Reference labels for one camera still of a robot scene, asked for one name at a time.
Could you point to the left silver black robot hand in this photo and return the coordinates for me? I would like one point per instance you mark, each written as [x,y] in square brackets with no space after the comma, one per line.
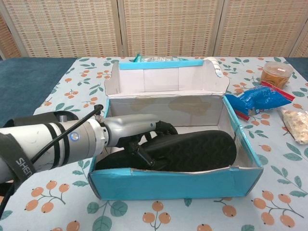
[132,126]

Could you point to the black rubber slipper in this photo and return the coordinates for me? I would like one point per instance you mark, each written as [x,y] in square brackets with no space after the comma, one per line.
[192,149]

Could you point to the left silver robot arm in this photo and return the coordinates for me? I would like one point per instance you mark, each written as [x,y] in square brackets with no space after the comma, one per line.
[89,142]

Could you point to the blue white cardboard shoe box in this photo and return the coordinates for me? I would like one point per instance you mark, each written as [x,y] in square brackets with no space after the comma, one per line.
[168,185]

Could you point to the teal silver snack bag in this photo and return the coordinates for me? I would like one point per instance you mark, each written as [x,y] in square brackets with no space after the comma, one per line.
[154,59]

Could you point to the floral leaf print tablecloth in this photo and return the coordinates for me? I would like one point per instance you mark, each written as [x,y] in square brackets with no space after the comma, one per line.
[72,211]

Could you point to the woven bamboo folding screen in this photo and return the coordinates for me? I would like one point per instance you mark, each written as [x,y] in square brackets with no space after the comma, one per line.
[168,26]

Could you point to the blue red snack bag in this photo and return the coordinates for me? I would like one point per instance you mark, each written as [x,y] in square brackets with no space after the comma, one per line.
[260,98]

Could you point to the clear tub of brown snacks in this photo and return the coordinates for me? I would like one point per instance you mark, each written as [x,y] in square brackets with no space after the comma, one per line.
[276,74]

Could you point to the clear bag of nuts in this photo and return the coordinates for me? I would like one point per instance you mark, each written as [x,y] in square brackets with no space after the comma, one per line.
[297,125]

